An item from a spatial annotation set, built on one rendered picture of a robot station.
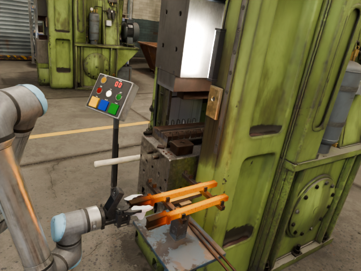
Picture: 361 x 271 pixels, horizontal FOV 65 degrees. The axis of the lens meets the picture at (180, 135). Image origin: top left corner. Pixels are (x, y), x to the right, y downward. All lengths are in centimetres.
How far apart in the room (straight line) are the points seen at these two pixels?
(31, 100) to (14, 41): 838
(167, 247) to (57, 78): 537
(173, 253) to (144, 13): 980
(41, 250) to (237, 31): 120
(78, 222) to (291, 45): 132
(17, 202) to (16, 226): 7
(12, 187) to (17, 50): 853
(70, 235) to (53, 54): 541
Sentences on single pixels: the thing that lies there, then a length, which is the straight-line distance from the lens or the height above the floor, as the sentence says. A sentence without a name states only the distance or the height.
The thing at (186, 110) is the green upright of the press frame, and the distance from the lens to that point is 207.
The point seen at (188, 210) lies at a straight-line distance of 120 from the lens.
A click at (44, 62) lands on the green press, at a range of 659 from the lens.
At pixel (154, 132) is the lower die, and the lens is 188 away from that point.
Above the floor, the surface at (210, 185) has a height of 94.
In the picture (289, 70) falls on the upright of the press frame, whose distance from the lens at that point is 170.
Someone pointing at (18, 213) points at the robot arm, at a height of 107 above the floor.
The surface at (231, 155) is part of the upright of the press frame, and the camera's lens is 151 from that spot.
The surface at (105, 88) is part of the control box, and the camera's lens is 222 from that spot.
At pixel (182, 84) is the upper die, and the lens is 167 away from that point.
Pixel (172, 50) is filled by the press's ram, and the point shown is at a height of 149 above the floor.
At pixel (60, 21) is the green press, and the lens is 634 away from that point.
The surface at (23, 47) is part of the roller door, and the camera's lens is 942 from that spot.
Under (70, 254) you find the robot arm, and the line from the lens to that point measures 119.
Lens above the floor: 166
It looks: 22 degrees down
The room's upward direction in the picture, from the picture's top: 8 degrees clockwise
